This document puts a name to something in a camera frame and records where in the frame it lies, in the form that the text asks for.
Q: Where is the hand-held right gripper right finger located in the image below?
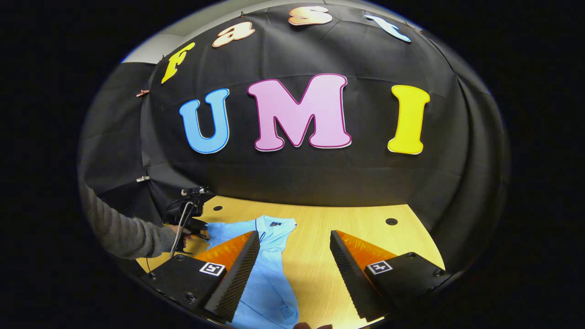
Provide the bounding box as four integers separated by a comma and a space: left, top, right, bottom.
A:
329, 230, 453, 322

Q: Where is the black backdrop cloth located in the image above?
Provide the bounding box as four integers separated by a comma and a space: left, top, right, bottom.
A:
78, 2, 510, 275

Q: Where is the light blue T-shirt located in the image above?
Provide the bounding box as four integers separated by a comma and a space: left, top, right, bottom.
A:
203, 216, 300, 329

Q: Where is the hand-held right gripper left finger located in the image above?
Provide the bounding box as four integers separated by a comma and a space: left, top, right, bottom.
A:
139, 230, 261, 324

